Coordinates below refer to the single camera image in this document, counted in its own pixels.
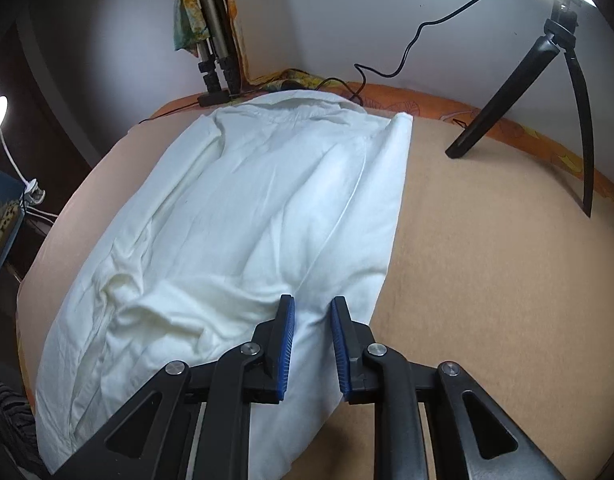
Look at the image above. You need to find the metal tripod stand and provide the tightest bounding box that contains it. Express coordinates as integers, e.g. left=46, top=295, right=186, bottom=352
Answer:
left=189, top=0, right=244, bottom=107

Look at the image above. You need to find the black ring light cable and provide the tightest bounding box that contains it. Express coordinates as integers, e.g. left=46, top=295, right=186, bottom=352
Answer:
left=317, top=0, right=530, bottom=106

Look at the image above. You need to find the black cable on bed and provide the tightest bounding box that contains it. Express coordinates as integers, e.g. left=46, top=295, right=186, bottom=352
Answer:
left=137, top=101, right=204, bottom=126

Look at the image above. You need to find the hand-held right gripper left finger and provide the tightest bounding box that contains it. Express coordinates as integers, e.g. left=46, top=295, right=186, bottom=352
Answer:
left=52, top=294, right=297, bottom=480

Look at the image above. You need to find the white shirt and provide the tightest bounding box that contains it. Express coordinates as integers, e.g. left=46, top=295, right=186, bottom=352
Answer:
left=34, top=89, right=414, bottom=476

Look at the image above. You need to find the person's zebra-patterned trouser leg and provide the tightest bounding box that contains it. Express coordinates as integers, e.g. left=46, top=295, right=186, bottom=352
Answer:
left=0, top=374, right=48, bottom=480

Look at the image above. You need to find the beige blanket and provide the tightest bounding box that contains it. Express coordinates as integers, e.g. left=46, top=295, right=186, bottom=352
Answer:
left=17, top=92, right=614, bottom=480

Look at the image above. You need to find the colourful hanging cloth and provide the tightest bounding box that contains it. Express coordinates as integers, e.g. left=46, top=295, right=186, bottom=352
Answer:
left=159, top=0, right=210, bottom=57

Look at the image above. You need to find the black ring light tripod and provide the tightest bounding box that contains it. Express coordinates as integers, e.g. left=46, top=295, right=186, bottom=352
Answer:
left=445, top=0, right=595, bottom=218

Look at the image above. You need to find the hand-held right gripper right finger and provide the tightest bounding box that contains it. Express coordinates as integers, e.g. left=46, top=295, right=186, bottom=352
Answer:
left=329, top=296, right=570, bottom=480

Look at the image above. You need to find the dark box with leopard print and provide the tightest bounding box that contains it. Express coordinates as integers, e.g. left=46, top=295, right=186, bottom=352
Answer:
left=0, top=162, right=28, bottom=281

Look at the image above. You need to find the white power cable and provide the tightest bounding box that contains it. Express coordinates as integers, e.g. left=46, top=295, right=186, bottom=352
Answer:
left=0, top=130, right=60, bottom=223

